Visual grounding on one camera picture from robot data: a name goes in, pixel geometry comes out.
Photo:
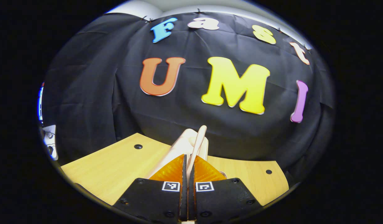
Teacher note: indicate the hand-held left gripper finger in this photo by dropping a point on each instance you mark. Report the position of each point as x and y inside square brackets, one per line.
[191, 199]
[184, 199]

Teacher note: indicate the black backdrop cloth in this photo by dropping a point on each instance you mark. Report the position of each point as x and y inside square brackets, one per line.
[179, 118]

